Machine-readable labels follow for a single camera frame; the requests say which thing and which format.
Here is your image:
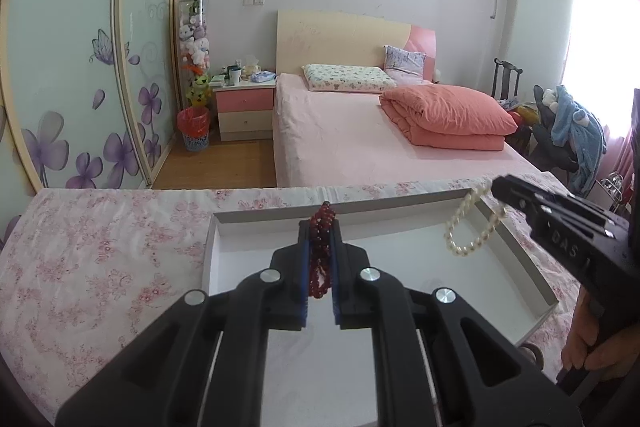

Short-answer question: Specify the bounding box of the pink bed with headboard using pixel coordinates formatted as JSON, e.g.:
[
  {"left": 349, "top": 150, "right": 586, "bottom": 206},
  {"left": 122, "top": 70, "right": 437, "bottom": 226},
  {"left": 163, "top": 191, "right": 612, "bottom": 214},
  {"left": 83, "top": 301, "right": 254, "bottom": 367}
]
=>
[{"left": 272, "top": 10, "right": 536, "bottom": 187}]

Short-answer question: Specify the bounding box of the dark wooden chair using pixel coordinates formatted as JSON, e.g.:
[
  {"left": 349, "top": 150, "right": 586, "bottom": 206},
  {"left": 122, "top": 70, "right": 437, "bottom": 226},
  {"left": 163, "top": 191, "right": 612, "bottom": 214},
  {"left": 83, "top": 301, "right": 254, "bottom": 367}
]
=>
[{"left": 491, "top": 58, "right": 523, "bottom": 102}]

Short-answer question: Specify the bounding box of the pink window curtain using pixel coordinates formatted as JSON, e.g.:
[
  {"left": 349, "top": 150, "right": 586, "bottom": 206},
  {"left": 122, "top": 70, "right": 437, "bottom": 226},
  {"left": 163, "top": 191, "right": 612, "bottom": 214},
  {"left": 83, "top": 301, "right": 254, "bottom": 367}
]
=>
[{"left": 562, "top": 0, "right": 639, "bottom": 195}]

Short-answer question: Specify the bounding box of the pink floral table cloth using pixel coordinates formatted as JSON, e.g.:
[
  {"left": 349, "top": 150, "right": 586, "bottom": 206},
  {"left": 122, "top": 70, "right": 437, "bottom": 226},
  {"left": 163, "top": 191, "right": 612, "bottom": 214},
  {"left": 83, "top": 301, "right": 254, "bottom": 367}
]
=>
[{"left": 0, "top": 171, "right": 597, "bottom": 427}]

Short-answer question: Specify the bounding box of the floral sliding wardrobe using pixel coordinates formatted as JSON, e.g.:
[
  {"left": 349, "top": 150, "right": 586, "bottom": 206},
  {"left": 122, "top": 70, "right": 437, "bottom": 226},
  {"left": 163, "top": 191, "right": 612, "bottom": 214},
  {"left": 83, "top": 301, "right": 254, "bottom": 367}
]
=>
[{"left": 1, "top": 0, "right": 176, "bottom": 237}]

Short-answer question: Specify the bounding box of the dark red bead bracelet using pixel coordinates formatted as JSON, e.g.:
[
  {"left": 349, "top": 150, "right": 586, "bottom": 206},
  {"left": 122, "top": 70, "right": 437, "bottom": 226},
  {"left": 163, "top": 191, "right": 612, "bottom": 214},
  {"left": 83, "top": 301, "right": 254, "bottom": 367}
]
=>
[{"left": 307, "top": 200, "right": 336, "bottom": 303}]

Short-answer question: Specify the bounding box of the folded salmon duvet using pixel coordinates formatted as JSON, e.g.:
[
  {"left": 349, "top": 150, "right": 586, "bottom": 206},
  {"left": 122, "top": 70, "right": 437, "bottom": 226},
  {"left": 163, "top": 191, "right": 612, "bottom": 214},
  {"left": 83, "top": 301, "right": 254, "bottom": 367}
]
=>
[{"left": 380, "top": 83, "right": 518, "bottom": 152}]

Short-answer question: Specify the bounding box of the purple patterned pillow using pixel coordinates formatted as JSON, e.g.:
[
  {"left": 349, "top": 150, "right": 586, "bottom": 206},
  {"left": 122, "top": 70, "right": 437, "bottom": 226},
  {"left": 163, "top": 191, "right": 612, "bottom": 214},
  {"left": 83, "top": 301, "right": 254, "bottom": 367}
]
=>
[{"left": 384, "top": 44, "right": 426, "bottom": 84}]

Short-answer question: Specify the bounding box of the clear tube of plush toys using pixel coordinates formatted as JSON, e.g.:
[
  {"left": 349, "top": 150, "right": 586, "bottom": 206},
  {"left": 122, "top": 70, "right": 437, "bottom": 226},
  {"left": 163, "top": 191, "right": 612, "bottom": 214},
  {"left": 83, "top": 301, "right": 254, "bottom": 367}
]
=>
[{"left": 177, "top": 0, "right": 210, "bottom": 107}]

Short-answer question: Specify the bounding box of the white pearl bracelet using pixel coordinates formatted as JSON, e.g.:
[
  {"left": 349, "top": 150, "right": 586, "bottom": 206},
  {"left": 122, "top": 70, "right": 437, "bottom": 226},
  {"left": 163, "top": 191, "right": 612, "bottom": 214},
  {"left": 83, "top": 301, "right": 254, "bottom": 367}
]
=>
[{"left": 444, "top": 186, "right": 509, "bottom": 259}]

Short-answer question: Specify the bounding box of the floral white pillow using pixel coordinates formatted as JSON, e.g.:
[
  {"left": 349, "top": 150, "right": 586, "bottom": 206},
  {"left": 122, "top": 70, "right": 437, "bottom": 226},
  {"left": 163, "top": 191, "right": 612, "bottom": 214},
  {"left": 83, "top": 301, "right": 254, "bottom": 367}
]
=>
[{"left": 303, "top": 64, "right": 397, "bottom": 94}]

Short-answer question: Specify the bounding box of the blue plush robe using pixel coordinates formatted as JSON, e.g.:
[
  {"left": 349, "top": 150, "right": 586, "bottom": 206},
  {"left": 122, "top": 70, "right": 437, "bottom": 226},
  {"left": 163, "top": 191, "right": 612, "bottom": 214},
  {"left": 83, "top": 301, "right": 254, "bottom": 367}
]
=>
[{"left": 551, "top": 84, "right": 606, "bottom": 197}]

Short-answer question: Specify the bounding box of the grey shallow cardboard tray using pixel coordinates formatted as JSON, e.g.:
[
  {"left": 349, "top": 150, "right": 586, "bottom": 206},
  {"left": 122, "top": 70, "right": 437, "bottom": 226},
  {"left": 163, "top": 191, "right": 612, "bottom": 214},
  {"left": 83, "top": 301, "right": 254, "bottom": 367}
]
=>
[{"left": 202, "top": 190, "right": 558, "bottom": 426}]

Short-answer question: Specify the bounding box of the pink beige nightstand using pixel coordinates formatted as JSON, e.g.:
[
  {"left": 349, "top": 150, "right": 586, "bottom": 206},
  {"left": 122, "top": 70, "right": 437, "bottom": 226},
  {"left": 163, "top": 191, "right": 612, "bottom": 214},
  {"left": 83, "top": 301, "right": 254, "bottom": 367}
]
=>
[{"left": 213, "top": 80, "right": 277, "bottom": 142}]

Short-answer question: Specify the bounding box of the person's right hand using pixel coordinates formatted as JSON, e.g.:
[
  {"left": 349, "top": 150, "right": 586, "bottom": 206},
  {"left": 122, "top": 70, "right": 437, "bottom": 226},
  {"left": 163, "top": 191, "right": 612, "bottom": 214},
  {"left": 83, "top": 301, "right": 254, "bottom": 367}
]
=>
[{"left": 561, "top": 287, "right": 640, "bottom": 379}]

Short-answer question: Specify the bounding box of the bin with red bag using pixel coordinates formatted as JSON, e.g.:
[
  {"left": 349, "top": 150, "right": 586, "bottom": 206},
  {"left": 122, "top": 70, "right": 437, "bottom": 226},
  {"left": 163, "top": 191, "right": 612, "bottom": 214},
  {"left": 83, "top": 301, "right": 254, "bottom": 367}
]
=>
[{"left": 177, "top": 106, "right": 210, "bottom": 152}]

